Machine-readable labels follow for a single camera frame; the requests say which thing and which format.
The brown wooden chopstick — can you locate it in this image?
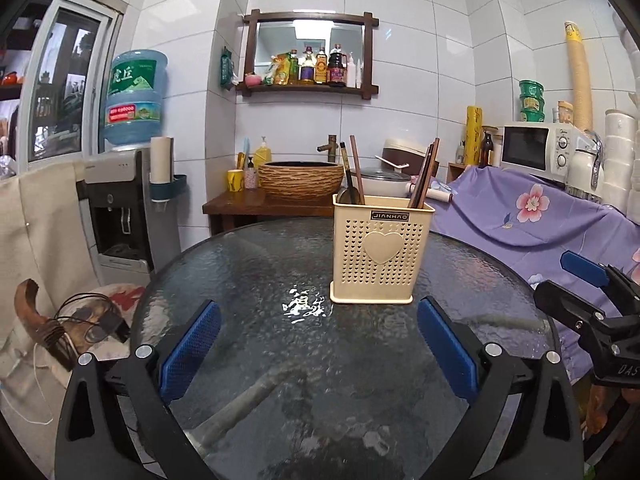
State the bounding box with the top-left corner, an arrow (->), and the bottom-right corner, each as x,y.
349,134 -> 366,205
420,138 -> 440,209
411,143 -> 434,209

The paper cup stack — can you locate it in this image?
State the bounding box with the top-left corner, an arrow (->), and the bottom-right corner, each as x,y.
150,136 -> 174,184

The right hand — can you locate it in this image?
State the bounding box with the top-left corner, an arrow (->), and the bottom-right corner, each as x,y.
584,385 -> 640,437

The purple floral cloth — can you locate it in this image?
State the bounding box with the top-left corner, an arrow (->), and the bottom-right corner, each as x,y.
429,164 -> 640,380

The wooden side table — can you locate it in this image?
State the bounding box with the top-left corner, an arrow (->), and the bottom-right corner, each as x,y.
202,188 -> 333,234

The steel spoon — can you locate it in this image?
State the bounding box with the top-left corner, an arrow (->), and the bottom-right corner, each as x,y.
335,186 -> 361,205

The blue water jug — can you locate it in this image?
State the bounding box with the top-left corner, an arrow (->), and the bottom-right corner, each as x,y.
101,49 -> 168,148

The black chopstick thin band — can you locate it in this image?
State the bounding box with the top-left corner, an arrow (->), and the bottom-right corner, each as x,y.
408,145 -> 433,209

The cream plastic utensil holder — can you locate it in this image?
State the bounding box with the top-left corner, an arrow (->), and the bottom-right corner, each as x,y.
330,195 -> 435,304

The wooden wall shelf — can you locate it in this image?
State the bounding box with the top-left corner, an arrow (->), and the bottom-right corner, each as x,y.
236,9 -> 378,101

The rice cooker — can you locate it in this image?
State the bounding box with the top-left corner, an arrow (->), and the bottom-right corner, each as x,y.
381,139 -> 427,177

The water dispenser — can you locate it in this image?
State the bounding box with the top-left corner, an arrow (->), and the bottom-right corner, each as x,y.
82,146 -> 181,286

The black chopstick gold band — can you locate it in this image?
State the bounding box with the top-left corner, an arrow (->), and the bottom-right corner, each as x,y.
340,142 -> 359,205

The white microwave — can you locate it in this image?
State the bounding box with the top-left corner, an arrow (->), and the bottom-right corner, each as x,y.
500,122 -> 592,184

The round glass table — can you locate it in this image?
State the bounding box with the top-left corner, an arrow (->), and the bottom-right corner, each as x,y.
129,216 -> 564,480

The yellow roll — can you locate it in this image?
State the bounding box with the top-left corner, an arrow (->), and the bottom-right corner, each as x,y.
464,105 -> 483,166

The white pan with handle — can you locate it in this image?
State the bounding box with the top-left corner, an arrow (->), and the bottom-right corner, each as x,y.
357,167 -> 454,205

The woven basin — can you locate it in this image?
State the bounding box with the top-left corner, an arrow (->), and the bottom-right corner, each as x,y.
258,162 -> 344,202

